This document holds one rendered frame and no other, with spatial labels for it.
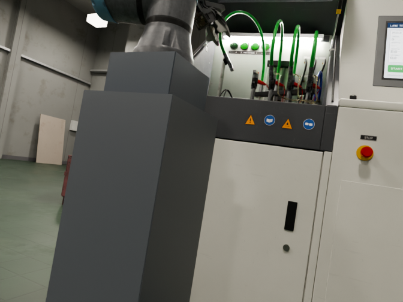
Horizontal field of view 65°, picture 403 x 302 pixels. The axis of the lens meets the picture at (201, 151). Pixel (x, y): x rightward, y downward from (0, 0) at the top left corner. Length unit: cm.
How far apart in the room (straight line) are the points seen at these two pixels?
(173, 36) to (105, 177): 35
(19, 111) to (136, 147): 1073
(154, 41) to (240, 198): 66
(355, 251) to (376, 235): 9
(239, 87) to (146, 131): 122
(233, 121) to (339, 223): 51
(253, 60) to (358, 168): 92
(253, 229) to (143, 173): 64
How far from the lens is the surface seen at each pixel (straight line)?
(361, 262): 120
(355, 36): 163
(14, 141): 1133
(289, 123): 118
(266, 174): 117
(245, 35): 188
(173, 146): 65
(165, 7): 81
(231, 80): 184
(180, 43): 78
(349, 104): 121
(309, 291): 122
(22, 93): 1140
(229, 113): 122
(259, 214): 118
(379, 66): 155
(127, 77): 75
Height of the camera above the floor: 67
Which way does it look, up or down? 3 degrees up
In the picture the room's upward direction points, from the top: 9 degrees clockwise
